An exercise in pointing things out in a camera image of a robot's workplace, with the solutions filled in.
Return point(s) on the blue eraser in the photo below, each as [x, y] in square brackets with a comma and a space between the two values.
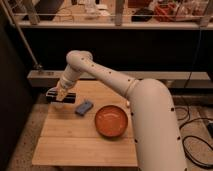
[83, 108]

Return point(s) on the wooden board table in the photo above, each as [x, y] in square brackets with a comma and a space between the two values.
[68, 139]

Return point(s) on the metal diagonal pole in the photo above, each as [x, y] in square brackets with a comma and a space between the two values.
[37, 65]

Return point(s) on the orange ceramic bowl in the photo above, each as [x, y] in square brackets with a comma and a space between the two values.
[111, 121]

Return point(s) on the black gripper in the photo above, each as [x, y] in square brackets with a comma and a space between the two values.
[52, 95]

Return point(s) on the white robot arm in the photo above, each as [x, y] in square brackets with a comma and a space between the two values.
[155, 127]

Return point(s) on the black box on shelf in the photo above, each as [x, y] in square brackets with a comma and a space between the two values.
[142, 15]

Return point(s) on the red crate on shelf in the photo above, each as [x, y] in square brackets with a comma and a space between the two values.
[165, 13]

